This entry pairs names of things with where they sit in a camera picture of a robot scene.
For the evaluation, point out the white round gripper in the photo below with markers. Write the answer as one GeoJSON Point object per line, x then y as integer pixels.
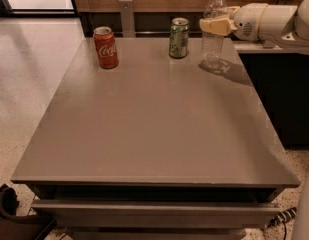
{"type": "Point", "coordinates": [245, 21]}

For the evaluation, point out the clear plastic water bottle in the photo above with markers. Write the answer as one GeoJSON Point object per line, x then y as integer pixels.
{"type": "Point", "coordinates": [211, 47]}

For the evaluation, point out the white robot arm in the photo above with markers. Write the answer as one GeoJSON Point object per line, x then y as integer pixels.
{"type": "Point", "coordinates": [280, 70]}

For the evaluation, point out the green soda can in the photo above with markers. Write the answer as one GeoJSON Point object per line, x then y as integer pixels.
{"type": "Point", "coordinates": [179, 34]}

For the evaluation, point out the red Coca-Cola can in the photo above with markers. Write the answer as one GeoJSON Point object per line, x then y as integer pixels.
{"type": "Point", "coordinates": [105, 45]}

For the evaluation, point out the right metal bracket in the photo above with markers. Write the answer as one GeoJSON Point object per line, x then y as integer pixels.
{"type": "Point", "coordinates": [277, 23]}

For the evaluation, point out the metal bracket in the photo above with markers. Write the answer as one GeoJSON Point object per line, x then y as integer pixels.
{"type": "Point", "coordinates": [127, 18]}
{"type": "Point", "coordinates": [277, 23]}

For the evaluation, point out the left metal bracket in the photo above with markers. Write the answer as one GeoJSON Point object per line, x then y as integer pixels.
{"type": "Point", "coordinates": [127, 18]}

